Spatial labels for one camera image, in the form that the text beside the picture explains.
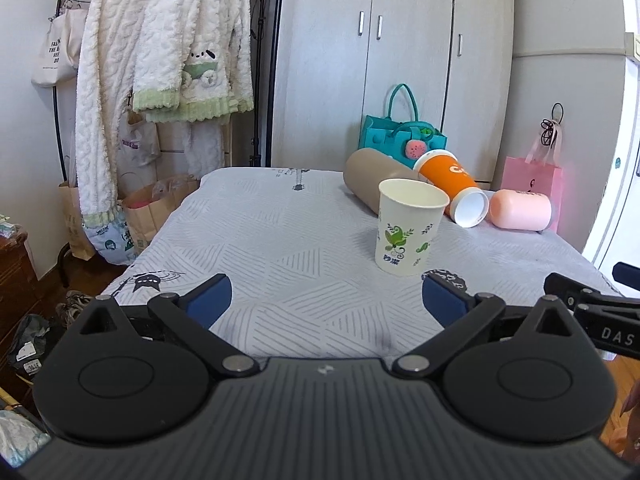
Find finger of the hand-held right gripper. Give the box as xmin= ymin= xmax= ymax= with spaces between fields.
xmin=613 ymin=261 xmax=640 ymax=297
xmin=543 ymin=272 xmax=608 ymax=311

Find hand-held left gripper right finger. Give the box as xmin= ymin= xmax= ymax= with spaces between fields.
xmin=391 ymin=272 xmax=584 ymax=380

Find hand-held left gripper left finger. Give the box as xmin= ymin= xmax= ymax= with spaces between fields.
xmin=67 ymin=273 xmax=261 ymax=379

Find white paper cup green print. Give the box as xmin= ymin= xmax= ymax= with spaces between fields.
xmin=374 ymin=178 xmax=451 ymax=278

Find pink cup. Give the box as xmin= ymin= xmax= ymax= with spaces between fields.
xmin=488 ymin=188 xmax=553 ymax=232

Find orange paper cup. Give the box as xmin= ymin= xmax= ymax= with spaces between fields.
xmin=413 ymin=149 xmax=490 ymax=230

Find beige cup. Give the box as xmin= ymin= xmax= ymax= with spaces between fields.
xmin=342 ymin=148 xmax=422 ymax=218

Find person's right hand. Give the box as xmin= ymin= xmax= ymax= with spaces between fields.
xmin=620 ymin=379 xmax=640 ymax=461

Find wide brown paper bag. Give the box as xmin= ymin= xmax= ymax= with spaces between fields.
xmin=122 ymin=174 xmax=202 ymax=255

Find printed plastic bag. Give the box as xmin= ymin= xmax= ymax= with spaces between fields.
xmin=82 ymin=204 xmax=137 ymax=267

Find pink gift bag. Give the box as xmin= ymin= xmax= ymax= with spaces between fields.
xmin=501 ymin=119 xmax=564 ymax=234

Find grey sneaker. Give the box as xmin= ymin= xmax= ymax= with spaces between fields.
xmin=54 ymin=289 xmax=97 ymax=330

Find white door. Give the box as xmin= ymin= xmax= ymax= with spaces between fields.
xmin=581 ymin=0 xmax=640 ymax=281

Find narrow brown paper bag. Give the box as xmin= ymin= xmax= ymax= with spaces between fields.
xmin=58 ymin=179 xmax=97 ymax=262

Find small white printed tote bag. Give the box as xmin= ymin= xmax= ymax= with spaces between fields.
xmin=116 ymin=109 xmax=162 ymax=173

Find teal tote bag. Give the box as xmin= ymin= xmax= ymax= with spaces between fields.
xmin=360 ymin=83 xmax=449 ymax=172

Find black plastic bag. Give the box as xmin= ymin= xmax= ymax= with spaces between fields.
xmin=7 ymin=313 xmax=52 ymax=377

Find dark wooden cabinet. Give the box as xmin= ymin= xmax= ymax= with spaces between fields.
xmin=0 ymin=229 xmax=42 ymax=366

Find long white fleece robe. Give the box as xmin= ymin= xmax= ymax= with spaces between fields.
xmin=74 ymin=0 xmax=153 ymax=242

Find black coat rack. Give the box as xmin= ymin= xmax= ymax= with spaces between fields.
xmin=51 ymin=0 xmax=81 ymax=288

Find grey wardrobe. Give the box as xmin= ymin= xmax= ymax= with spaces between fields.
xmin=269 ymin=0 xmax=517 ymax=192

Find black tripod stand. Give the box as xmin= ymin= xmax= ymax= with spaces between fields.
xmin=248 ymin=0 xmax=288 ymax=169

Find white fleece jacket green trim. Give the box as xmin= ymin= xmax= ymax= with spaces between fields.
xmin=131 ymin=0 xmax=256 ymax=125

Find cream canvas tote bag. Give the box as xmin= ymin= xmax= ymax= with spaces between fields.
xmin=30 ymin=0 xmax=90 ymax=89

